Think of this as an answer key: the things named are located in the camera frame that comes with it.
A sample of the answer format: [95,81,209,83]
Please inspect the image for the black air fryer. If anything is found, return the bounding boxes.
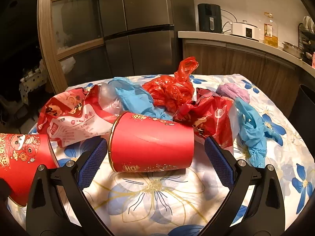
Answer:
[197,3,222,34]

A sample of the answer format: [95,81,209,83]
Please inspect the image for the black dish rack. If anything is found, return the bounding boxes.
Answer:
[298,16,314,65]

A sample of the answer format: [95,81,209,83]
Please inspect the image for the stainless steel bowl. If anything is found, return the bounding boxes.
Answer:
[283,41,303,59]

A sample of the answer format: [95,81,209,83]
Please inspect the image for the white slow cooker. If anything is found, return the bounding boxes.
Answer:
[231,22,259,41]

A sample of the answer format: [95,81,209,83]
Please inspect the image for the dark steel refrigerator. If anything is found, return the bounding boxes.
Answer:
[99,0,195,77]

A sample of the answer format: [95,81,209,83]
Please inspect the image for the wooden glass door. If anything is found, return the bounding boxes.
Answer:
[37,0,110,93]

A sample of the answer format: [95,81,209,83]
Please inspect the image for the blue plastic glove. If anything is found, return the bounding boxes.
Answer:
[234,98,267,168]

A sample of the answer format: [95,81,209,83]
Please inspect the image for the red plastic bag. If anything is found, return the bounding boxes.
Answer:
[142,56,199,113]

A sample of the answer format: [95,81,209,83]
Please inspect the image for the black trash bin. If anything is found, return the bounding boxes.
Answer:
[288,84,314,143]

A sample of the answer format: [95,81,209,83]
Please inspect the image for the red paper cup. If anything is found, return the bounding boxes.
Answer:
[108,112,194,173]
[0,133,59,207]

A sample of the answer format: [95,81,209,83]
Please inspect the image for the red white snack wrapper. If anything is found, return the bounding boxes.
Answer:
[37,82,123,147]

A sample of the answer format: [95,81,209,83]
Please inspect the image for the small purple glove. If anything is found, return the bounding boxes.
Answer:
[216,83,250,103]

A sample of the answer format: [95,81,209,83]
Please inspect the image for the cooking oil bottle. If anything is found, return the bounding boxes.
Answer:
[263,12,279,48]

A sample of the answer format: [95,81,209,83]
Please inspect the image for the wooden lower cabinets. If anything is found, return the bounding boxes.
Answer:
[183,39,314,117]

